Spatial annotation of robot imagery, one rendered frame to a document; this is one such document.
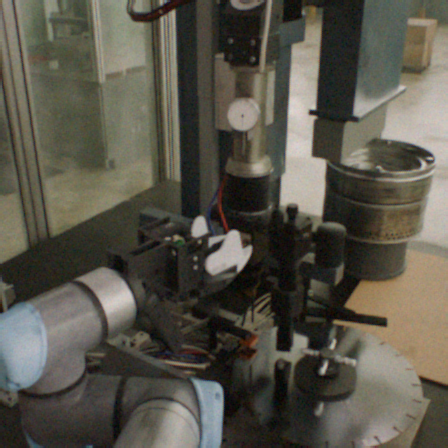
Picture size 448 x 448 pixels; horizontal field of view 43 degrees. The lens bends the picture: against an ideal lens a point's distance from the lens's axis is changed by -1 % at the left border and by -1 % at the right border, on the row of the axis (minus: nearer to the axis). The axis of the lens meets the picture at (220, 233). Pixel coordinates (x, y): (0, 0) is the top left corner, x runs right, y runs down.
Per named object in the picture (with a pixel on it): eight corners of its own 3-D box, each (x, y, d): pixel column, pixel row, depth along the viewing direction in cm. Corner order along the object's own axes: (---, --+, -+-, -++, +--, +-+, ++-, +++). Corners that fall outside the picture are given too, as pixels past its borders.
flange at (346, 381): (293, 354, 106) (294, 343, 105) (353, 358, 105) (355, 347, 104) (293, 396, 96) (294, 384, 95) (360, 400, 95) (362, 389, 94)
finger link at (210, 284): (244, 269, 72) (188, 292, 67) (244, 279, 73) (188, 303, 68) (221, 254, 76) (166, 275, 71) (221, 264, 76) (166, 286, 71)
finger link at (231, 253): (267, 224, 74) (211, 244, 69) (264, 264, 77) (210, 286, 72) (251, 216, 76) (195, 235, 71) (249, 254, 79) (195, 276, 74)
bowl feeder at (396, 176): (429, 257, 180) (449, 148, 164) (399, 302, 157) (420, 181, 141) (338, 233, 195) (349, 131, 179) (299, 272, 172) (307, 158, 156)
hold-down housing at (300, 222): (307, 313, 96) (316, 204, 87) (291, 326, 93) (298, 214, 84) (281, 301, 100) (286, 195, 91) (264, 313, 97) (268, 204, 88)
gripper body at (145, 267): (215, 232, 68) (138, 269, 60) (214, 292, 72) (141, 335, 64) (170, 212, 73) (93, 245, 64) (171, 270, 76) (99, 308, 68)
